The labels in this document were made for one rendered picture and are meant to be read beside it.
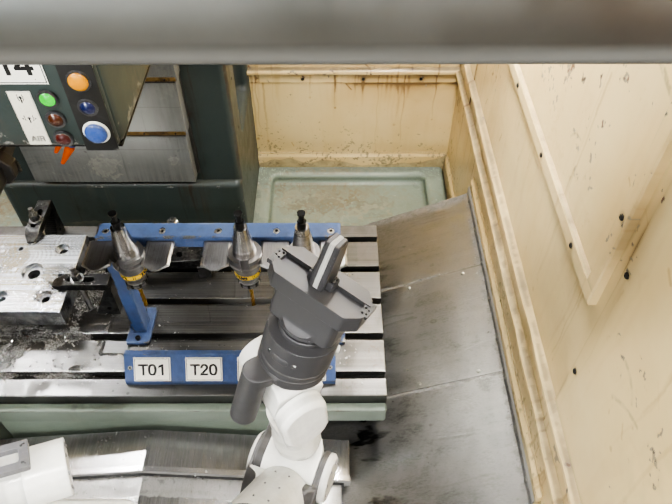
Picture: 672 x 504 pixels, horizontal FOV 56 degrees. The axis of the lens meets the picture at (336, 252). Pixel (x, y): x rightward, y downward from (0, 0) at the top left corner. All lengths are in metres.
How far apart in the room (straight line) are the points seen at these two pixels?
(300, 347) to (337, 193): 1.54
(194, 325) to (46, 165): 0.68
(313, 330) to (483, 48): 0.51
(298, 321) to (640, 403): 0.46
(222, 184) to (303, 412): 1.17
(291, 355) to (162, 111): 1.09
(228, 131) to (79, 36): 1.53
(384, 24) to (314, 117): 1.94
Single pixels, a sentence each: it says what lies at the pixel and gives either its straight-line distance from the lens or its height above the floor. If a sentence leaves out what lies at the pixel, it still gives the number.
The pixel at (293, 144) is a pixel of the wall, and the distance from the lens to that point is 2.22.
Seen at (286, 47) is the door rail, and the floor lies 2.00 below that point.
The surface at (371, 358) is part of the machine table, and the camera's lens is 1.43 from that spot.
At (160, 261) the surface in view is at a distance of 1.23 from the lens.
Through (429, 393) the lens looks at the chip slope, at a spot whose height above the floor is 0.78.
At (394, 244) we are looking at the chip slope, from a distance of 1.84.
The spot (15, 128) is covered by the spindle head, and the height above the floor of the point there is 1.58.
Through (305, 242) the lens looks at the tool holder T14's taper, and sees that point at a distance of 1.14.
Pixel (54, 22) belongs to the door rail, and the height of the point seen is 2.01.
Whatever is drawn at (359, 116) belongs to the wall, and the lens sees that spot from 2.15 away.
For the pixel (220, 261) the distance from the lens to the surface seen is 1.20.
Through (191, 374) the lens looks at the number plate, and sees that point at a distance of 1.41.
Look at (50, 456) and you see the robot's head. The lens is 0.80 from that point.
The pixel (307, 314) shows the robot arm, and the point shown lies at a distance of 0.69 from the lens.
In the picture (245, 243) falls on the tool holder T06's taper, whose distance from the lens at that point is 1.16.
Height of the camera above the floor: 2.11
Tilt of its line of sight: 49 degrees down
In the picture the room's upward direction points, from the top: straight up
